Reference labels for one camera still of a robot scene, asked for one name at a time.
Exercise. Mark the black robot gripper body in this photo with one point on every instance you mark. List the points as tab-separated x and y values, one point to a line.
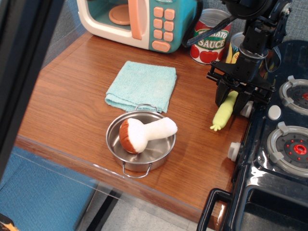
244	76

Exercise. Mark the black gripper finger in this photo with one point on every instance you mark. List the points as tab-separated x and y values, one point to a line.
243	105
223	90

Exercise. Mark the spoon with green handle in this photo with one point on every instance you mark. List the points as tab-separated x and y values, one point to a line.
224	112

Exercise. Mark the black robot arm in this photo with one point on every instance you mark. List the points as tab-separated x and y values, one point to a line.
264	30

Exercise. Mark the light blue folded cloth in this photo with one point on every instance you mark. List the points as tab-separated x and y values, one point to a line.
149	86

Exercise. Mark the pineapple slices can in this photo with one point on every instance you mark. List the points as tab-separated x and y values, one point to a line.
267	62

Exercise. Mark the tomato sauce can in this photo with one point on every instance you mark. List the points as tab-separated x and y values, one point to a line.
212	47

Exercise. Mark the toy microwave oven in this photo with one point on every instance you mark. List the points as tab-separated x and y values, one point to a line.
156	25

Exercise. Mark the small steel pot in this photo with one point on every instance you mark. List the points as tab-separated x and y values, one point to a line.
152	157

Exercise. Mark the black toy stove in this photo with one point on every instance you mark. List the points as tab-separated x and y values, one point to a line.
270	179

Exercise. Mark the plush mushroom toy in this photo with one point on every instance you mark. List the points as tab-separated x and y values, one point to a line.
135	135

